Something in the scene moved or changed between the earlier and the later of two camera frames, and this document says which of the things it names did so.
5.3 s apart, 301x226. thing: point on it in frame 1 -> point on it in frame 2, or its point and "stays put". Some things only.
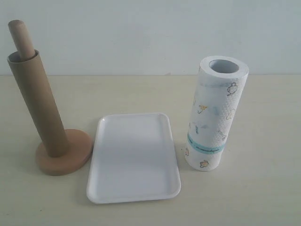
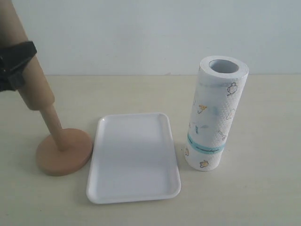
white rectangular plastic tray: (132, 156) stays put
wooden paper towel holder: (65, 150) stays put
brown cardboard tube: (28, 65) -> (35, 92)
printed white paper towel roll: (221, 82) stays put
